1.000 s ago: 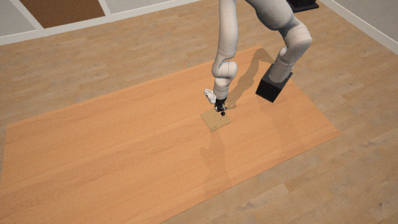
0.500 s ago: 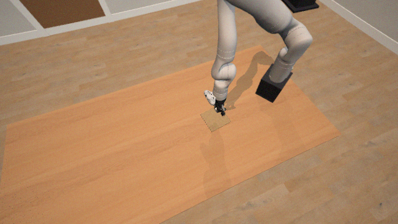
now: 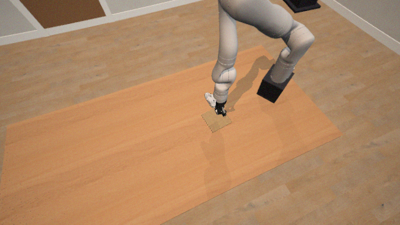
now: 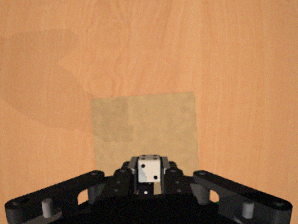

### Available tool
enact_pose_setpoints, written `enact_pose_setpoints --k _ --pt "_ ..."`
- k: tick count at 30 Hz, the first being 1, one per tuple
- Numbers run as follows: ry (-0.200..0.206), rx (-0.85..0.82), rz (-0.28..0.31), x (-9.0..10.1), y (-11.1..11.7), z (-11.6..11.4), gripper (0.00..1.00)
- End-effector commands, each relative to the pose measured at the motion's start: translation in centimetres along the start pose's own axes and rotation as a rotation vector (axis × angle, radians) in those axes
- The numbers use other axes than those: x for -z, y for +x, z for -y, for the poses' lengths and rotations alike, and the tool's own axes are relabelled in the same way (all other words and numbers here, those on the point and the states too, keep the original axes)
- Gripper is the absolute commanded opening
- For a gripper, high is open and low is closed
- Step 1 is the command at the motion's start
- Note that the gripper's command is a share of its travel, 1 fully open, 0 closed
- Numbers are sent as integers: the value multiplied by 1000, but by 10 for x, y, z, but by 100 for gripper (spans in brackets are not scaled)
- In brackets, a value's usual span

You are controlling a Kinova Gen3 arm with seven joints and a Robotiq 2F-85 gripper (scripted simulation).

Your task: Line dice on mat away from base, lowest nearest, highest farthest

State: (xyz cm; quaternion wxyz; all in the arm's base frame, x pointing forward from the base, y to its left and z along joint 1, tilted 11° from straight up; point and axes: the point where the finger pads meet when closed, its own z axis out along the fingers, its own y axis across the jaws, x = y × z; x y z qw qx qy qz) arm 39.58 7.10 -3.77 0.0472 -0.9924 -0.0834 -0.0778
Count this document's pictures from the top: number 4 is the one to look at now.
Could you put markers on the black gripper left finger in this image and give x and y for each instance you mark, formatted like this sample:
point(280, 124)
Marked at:
point(61, 200)

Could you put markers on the white die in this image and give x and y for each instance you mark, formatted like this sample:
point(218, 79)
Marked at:
point(149, 168)

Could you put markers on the tan square mat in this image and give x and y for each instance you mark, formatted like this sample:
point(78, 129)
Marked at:
point(163, 124)

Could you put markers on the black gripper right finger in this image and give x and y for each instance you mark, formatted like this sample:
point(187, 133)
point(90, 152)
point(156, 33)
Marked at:
point(238, 202)

